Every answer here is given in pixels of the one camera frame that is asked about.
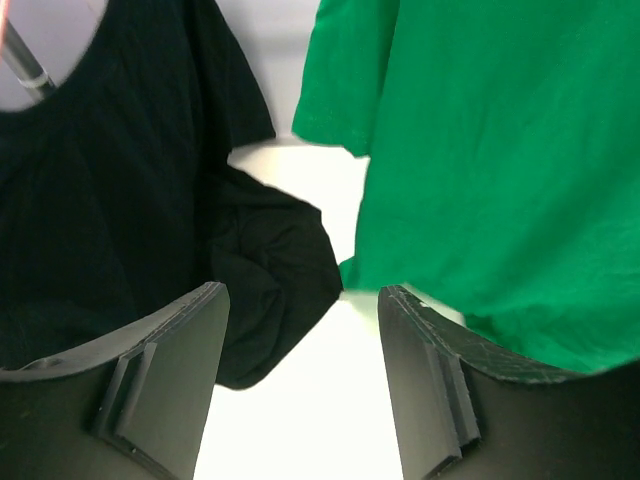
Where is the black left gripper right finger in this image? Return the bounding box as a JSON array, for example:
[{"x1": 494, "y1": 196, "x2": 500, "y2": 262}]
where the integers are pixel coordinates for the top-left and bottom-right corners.
[{"x1": 377, "y1": 286, "x2": 639, "y2": 479}]

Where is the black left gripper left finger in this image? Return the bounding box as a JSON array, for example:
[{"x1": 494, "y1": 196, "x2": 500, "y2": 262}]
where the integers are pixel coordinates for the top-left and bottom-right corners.
[{"x1": 1, "y1": 282, "x2": 230, "y2": 479}]

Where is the green t shirt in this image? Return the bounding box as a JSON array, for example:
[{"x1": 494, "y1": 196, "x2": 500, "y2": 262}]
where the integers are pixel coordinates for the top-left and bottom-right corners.
[{"x1": 292, "y1": 0, "x2": 639, "y2": 373}]

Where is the black t shirt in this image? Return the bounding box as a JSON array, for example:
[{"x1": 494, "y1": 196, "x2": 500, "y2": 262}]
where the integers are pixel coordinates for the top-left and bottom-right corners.
[{"x1": 1, "y1": 1, "x2": 342, "y2": 390}]

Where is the metal clothes rack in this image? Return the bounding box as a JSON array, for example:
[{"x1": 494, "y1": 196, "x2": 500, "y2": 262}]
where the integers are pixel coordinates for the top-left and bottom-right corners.
[{"x1": 1, "y1": 20, "x2": 56, "y2": 100}]

